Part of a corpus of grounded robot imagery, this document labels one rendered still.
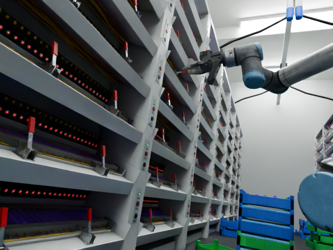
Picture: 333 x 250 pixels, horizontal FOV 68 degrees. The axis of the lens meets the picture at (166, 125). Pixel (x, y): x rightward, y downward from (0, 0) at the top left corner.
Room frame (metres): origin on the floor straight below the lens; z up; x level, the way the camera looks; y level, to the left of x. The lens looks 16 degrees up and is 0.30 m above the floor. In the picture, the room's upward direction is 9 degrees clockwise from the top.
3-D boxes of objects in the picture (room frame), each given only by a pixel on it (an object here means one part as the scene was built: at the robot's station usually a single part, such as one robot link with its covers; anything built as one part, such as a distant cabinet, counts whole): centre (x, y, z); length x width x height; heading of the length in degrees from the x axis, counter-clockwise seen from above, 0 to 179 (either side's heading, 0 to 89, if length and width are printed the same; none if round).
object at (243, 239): (1.60, -0.69, 0.12); 0.30 x 0.20 x 0.08; 67
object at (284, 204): (1.60, -0.69, 0.36); 0.30 x 0.20 x 0.08; 67
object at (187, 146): (1.64, -0.12, 0.85); 0.20 x 0.09 x 1.70; 67
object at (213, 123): (2.29, -0.39, 0.85); 0.20 x 0.09 x 1.70; 67
